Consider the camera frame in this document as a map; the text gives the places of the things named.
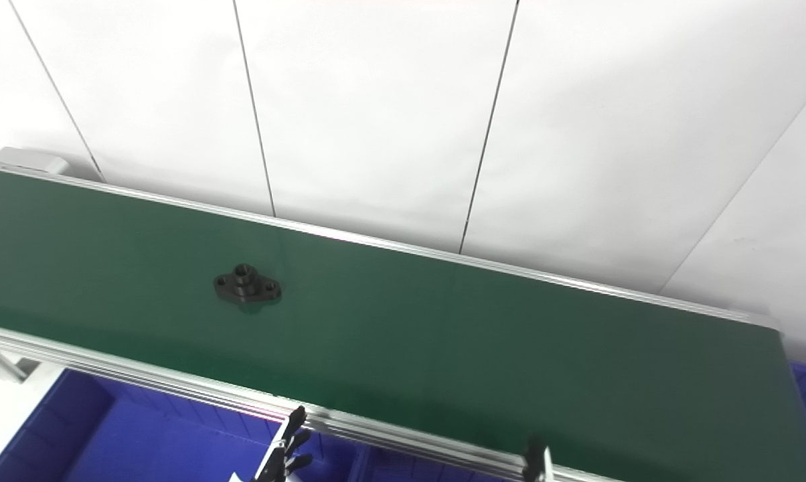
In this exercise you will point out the black flange part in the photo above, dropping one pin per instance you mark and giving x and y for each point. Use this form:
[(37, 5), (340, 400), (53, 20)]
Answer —
[(248, 286)]

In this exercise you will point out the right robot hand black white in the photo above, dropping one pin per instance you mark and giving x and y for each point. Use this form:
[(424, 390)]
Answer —
[(535, 465)]

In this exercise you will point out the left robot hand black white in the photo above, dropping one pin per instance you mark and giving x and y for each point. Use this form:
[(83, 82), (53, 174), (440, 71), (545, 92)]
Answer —
[(279, 458)]

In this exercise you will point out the green conveyor belt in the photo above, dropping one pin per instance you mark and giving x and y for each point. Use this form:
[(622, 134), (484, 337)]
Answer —
[(443, 341), (175, 381)]

